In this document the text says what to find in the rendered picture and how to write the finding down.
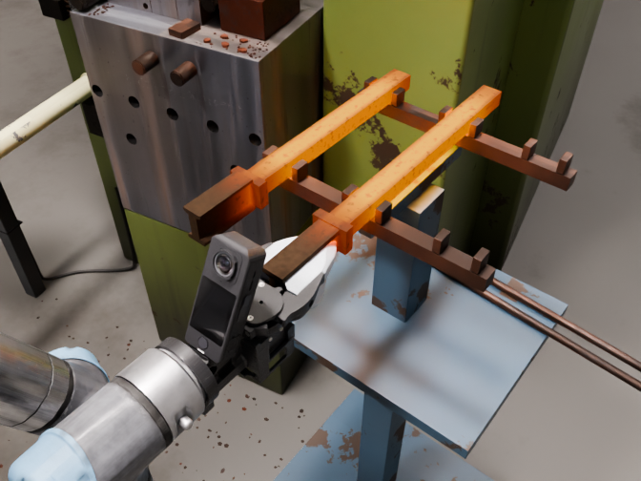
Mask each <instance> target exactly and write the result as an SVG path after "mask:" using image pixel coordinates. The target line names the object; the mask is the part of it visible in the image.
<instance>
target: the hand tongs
mask: <svg viewBox="0 0 641 481"><path fill-rule="evenodd" d="M442 272H443V271H442ZM443 273H445V272H443ZM445 274H446V273H445ZM446 275H447V276H449V277H450V278H452V279H454V280H455V281H457V282H459V283H461V284H463V285H464V286H466V287H468V288H469V289H471V290H473V291H474V292H476V293H477V294H479V295H481V296H482V297H484V298H486V299H487V300H489V301H491V302H492V303H495V304H496V305H498V306H500V307H501V308H503V309H504V310H505V311H507V312H509V313H510V314H512V315H514V316H515V317H517V318H519V319H520V320H522V321H524V322H525V323H527V324H529V325H531V326H532V327H534V328H536V329H537V330H539V331H541V332H542V333H544V334H546V335H547V336H549V337H550V338H551V339H553V340H555V341H556V342H558V343H560V344H561V345H564V346H565V347H567V348H569V349H570V350H572V351H574V352H575V353H577V354H579V355H580V356H582V357H584V358H585V359H587V360H589V361H590V362H592V363H594V364H595V365H597V366H599V367H601V368H603V369H604V370H605V371H607V372H608V373H610V374H612V375H613V376H615V377H616V378H618V379H620V380H621V381H623V382H625V383H626V384H628V385H630V386H631V387H634V388H635V389H637V390H639V391H640V392H641V382H640V381H639V380H637V379H635V378H634V377H632V376H630V375H629V374H628V373H626V372H624V371H623V370H621V369H619V368H618V367H616V366H614V365H612V364H610V363H609V362H607V361H605V360H604V359H602V358H600V357H599V356H597V355H595V354H593V353H592V352H590V351H588V350H587V349H585V348H583V347H582V346H580V345H578V344H577V343H575V342H574V341H572V340H570V339H569V338H567V337H565V336H564V335H562V334H560V333H558V332H557V331H555V330H553V329H552V328H550V327H548V326H547V325H545V324H543V323H541V322H539V321H538V320H536V319H534V318H533V317H531V316H529V315H528V314H527V313H525V312H523V311H522V310H520V309H518V308H517V307H515V306H513V305H512V304H510V303H508V302H506V301H504V300H503V299H501V298H499V297H498V296H496V295H494V294H493V293H491V292H489V291H488V290H486V291H485V292H484V293H483V292H481V291H480V290H478V289H476V288H474V287H472V286H470V285H468V284H466V283H464V282H461V281H459V280H458V279H456V278H454V277H452V276H450V275H448V274H446ZM491 285H493V286H495V287H496V288H498V289H500V290H502V291H503V292H505V293H507V294H508V295H509V296H511V297H513V298H514V299H516V300H518V301H519V302H521V303H524V304H525V305H527V306H529V307H530V308H532V309H534V310H536V311H537V312H539V313H541V314H542V315H544V316H546V317H548V318H549V319H551V320H553V321H554V322H556V323H558V324H559V325H561V326H563V327H564V328H566V329H568V330H569V331H571V332H573V333H575V334H576V335H578V336H580V337H581V338H583V339H585V340H587V341H588V342H590V343H592V344H593V345H596V346H597V347H599V348H601V349H603V350H604V351H606V352H608V353H609V354H610V355H612V356H614V357H615V358H617V359H619V360H620V361H622V362H624V363H625V364H627V365H629V366H631V367H633V368H635V369H636V370H638V371H640V372H641V362H639V361H637V360H636V359H634V358H632V357H631V356H630V355H628V354H626V353H625V352H623V351H621V350H619V349H618V348H616V347H614V346H613V345H610V344H608V343H607V342H605V341H603V340H601V339H600V338H598V337H596V336H594V335H593V334H591V333H589V332H588V331H586V330H585V329H583V328H582V327H580V326H578V325H576V324H574V323H572V322H571V321H569V320H567V319H565V318H564V317H562V316H560V315H558V314H557V313H555V312H553V311H551V310H550V309H548V308H546V307H545V306H543V305H541V304H539V303H537V302H535V301H534V300H533V299H531V298H529V297H527V296H526V295H524V294H522V293H521V292H519V291H517V290H515V289H514V288H512V287H510V286H508V285H507V284H505V283H503V282H501V281H499V280H497V279H496V278H493V282H492V283H491Z"/></svg>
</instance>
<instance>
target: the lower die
mask: <svg viewBox="0 0 641 481"><path fill-rule="evenodd" d="M108 2H110V3H114V4H117V5H121V6H125V7H129V8H133V9H137V10H144V11H147V12H152V13H155V14H159V15H163V16H167V17H171V18H174V19H179V20H184V19H186V18H189V19H192V20H195V21H197V22H199V23H200V25H201V26H202V25H204V24H205V23H206V22H208V21H209V20H211V19H212V18H214V17H215V16H216V15H218V14H219V9H217V10H215V11H213V12H208V11H206V10H205V9H204V8H203V7H202V5H201V3H200V0H108ZM144 3H146V4H147V5H148V9H145V8H144V7H143V4H144Z"/></svg>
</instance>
